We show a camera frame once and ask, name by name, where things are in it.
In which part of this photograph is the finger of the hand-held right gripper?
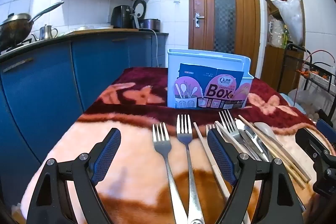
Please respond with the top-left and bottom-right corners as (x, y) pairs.
(316, 109), (336, 140)
(295, 128), (332, 161)

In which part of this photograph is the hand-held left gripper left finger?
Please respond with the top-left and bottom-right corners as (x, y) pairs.
(26, 128), (122, 224)

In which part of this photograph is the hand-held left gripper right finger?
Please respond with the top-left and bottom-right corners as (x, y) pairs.
(206, 128), (304, 224)

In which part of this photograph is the steel table knife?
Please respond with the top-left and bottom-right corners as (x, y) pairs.
(235, 118), (272, 161)
(241, 126), (273, 161)

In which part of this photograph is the wooden chopstick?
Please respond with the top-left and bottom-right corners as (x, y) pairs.
(238, 115), (306, 189)
(245, 122), (302, 189)

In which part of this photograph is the white spoon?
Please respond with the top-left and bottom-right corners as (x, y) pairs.
(254, 122), (283, 147)

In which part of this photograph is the white utensil holder box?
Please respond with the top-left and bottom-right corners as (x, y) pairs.
(167, 49), (255, 110)

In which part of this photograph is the maroon and pink floral blanket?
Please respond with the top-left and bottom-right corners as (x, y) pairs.
(21, 67), (336, 224)

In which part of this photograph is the wooden corner shelf cabinet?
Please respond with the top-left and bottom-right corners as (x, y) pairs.
(260, 0), (307, 92)

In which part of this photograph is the blue kitchen counter cabinet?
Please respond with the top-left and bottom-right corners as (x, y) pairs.
(0, 32), (169, 214)

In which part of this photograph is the green bottle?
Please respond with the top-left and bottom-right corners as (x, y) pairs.
(283, 25), (290, 49)

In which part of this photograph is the white plastic jug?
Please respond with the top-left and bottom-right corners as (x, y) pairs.
(267, 18), (285, 47)

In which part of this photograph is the white plastic bag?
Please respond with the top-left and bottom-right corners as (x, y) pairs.
(270, 0), (305, 46)

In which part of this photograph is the rice cooker with open lid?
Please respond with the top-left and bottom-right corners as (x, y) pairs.
(133, 0), (161, 32)

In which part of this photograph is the steel kettle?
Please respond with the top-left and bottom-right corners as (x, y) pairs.
(31, 24), (59, 41)

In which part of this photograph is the black air fryer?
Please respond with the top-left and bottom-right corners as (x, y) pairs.
(110, 5), (139, 29)

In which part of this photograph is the wooden door with glass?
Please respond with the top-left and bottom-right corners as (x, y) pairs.
(187, 0), (261, 77)

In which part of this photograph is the black wire rack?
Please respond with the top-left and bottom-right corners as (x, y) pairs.
(278, 43), (336, 100)

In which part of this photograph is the red cable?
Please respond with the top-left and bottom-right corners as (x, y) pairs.
(305, 49), (336, 70)

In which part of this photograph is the white power cable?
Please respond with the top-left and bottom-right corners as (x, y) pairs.
(151, 28), (161, 67)

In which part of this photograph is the silver door handle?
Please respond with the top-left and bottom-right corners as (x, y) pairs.
(194, 12), (205, 28)

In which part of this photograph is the dark wok with handle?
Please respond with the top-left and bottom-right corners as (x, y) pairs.
(0, 1), (65, 51)

